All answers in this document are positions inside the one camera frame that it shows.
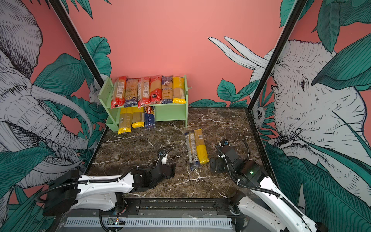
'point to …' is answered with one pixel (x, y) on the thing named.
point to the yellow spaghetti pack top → (178, 90)
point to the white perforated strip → (171, 222)
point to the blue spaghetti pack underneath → (149, 117)
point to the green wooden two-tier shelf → (164, 112)
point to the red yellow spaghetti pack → (155, 84)
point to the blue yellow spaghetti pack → (131, 93)
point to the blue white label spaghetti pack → (192, 157)
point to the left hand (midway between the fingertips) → (172, 162)
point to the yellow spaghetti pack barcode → (125, 123)
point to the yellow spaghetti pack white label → (201, 149)
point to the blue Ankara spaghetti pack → (166, 89)
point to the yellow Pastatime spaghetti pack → (137, 117)
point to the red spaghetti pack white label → (144, 91)
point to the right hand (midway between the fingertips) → (216, 159)
